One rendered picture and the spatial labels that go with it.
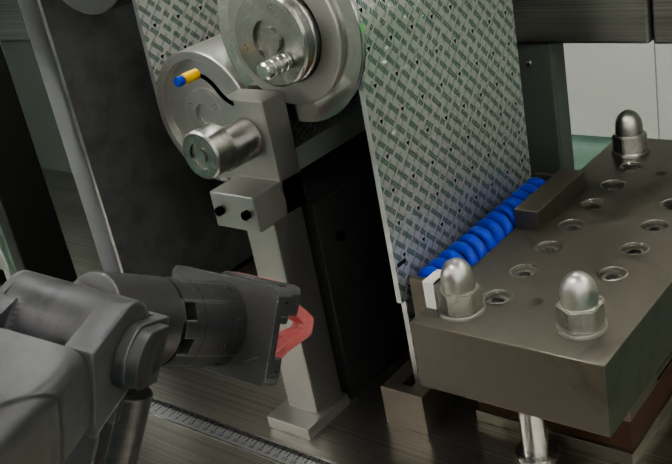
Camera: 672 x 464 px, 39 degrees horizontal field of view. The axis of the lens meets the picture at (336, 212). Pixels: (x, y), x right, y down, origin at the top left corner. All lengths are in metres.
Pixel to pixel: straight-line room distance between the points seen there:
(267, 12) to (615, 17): 0.38
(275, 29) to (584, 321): 0.31
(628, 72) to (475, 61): 2.80
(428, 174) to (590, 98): 2.95
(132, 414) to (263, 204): 0.24
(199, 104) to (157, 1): 0.10
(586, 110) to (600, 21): 2.79
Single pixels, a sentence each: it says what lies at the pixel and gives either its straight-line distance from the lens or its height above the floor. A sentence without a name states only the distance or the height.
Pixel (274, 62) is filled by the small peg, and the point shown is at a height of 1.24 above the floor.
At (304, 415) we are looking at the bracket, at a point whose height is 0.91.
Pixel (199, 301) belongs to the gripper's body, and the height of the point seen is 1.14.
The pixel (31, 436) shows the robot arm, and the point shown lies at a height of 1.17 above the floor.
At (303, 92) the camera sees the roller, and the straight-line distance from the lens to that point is 0.75.
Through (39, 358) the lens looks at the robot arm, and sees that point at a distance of 0.47.
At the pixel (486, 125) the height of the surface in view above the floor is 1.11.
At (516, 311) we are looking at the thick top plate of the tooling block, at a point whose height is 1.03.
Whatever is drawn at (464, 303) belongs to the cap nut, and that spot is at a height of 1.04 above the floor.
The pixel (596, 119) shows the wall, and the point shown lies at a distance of 3.76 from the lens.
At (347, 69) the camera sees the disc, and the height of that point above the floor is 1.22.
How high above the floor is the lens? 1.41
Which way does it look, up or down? 23 degrees down
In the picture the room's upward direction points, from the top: 11 degrees counter-clockwise
